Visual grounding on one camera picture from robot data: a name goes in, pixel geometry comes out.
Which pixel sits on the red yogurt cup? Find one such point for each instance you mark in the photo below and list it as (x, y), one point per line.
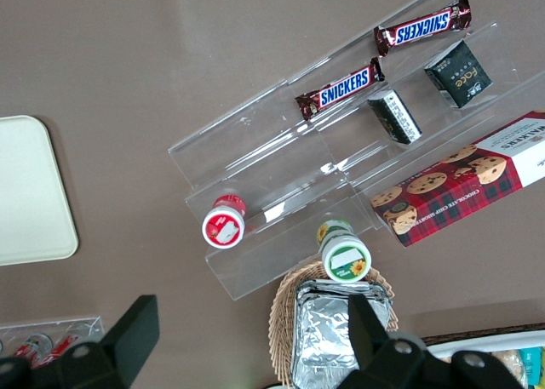
(222, 229)

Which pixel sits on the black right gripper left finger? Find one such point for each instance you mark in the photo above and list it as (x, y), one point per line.
(132, 333)

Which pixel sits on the rice cracker snack bag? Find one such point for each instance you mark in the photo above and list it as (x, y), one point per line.
(506, 363)

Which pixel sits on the dark woven tray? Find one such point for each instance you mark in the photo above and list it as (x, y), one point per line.
(468, 330)

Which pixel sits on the white snack tray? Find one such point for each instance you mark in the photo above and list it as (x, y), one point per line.
(489, 340)

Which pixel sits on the silver foil container stack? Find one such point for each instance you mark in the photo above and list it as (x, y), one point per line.
(319, 342)

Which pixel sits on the Snickers chocolate bar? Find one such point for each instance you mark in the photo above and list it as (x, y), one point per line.
(342, 89)
(421, 28)

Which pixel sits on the clear acrylic bottle rack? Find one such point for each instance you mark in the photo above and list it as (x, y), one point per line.
(91, 325)

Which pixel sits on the light wicker basket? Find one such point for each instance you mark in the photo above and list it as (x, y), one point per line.
(281, 321)

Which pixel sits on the Walkers red cookie box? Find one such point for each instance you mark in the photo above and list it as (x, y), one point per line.
(447, 193)

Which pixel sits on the green yogurt cup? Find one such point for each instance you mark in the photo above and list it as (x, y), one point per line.
(347, 261)

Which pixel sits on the cream plastic tray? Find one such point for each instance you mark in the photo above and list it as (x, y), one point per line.
(30, 189)

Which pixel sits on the black tea box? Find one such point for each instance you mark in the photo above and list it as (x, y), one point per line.
(396, 116)
(462, 76)

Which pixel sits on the teal snack pack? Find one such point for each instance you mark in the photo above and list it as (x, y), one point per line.
(532, 363)

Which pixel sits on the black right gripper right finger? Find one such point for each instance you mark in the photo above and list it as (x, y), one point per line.
(366, 333)

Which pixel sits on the clear acrylic stepped shelf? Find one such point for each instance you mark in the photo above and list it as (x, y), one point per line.
(264, 150)

